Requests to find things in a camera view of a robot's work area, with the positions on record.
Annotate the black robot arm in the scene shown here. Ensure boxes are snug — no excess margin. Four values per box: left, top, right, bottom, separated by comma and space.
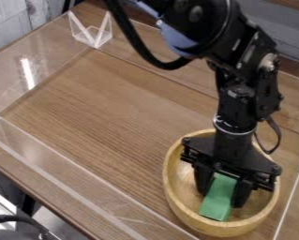
138, 0, 284, 208

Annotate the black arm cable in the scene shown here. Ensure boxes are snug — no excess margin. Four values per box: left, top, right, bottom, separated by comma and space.
103, 0, 194, 71

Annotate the green rectangular block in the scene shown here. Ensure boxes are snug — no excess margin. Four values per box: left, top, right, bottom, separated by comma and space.
199, 174, 237, 222

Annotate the brown wooden bowl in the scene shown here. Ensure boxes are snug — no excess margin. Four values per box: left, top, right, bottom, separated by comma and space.
163, 128, 281, 238

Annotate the clear acrylic corner bracket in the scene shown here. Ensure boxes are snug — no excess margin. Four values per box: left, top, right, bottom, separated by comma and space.
68, 11, 113, 49

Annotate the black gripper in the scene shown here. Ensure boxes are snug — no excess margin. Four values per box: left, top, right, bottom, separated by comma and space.
179, 129, 284, 209

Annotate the clear acrylic enclosure wall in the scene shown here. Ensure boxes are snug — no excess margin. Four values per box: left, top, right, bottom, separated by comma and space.
0, 16, 299, 240

